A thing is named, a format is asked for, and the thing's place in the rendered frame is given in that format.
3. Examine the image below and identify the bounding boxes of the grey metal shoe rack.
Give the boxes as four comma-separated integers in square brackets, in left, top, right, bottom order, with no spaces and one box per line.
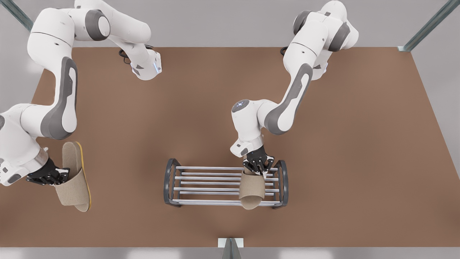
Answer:
[164,158,289,209]

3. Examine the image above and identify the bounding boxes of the beige slipper with yellow sole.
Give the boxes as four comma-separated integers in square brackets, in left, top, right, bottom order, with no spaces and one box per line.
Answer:
[54,141,92,212]

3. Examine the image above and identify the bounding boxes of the silver frame post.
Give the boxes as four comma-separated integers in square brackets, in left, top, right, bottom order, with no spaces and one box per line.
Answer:
[0,0,34,32]
[218,238,244,259]
[398,0,460,52]

